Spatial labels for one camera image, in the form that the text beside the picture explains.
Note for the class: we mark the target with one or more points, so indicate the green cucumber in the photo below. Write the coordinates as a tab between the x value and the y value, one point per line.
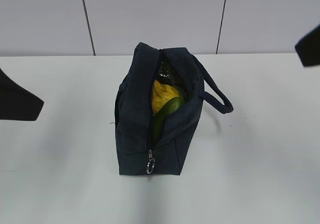
166	110

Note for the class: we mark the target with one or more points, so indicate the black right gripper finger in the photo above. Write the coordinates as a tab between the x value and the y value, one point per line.
308	48

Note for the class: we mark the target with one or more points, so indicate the dark navy lunch bag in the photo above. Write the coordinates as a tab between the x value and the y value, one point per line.
137	153

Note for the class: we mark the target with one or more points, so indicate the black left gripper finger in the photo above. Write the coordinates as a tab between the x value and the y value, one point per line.
17	103

